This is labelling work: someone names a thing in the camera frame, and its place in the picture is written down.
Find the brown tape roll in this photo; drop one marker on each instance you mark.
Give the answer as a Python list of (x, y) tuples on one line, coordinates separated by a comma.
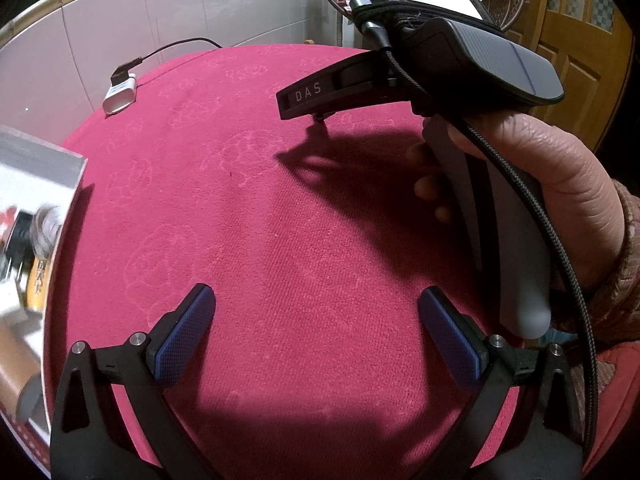
[(12, 360)]

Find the yellow cylindrical battery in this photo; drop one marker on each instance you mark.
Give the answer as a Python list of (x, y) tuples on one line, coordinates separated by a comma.
[(39, 285)]

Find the person's right forearm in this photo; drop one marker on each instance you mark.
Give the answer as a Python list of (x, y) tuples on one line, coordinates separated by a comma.
[(631, 240)]

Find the person's right hand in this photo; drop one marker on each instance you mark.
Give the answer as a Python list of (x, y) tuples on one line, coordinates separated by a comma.
[(575, 200)]

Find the white power strip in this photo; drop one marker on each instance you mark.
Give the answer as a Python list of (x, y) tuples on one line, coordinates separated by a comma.
[(120, 95)]

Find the white shallow box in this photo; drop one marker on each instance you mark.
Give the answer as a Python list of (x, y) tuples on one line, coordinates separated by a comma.
[(30, 170)]

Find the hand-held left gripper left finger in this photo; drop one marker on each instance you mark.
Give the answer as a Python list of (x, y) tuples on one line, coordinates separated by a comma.
[(185, 332)]

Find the bamboo rail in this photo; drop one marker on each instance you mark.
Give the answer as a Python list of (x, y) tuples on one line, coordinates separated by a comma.
[(30, 17)]

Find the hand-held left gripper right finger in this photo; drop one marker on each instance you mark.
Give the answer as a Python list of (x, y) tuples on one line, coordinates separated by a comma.
[(450, 340)]

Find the wooden door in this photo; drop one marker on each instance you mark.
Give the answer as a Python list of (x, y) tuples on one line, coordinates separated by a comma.
[(575, 35)]

